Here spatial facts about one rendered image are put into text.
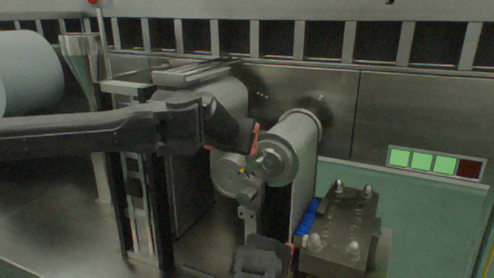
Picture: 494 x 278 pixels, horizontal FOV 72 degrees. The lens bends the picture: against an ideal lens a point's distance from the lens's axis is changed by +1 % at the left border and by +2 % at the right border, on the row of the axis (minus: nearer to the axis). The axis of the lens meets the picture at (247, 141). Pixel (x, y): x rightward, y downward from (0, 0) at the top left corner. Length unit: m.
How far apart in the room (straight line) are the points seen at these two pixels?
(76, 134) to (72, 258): 0.76
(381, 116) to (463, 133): 0.22
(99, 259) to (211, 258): 0.34
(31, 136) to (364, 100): 0.87
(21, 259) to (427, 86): 1.30
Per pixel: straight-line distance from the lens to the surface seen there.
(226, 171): 0.92
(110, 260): 1.16
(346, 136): 1.13
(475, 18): 1.07
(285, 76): 1.13
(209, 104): 0.53
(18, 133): 0.51
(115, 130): 0.48
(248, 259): 0.60
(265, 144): 0.83
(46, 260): 1.24
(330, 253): 0.92
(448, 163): 1.14
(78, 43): 1.23
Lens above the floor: 1.61
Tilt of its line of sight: 22 degrees down
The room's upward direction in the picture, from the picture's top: straight up
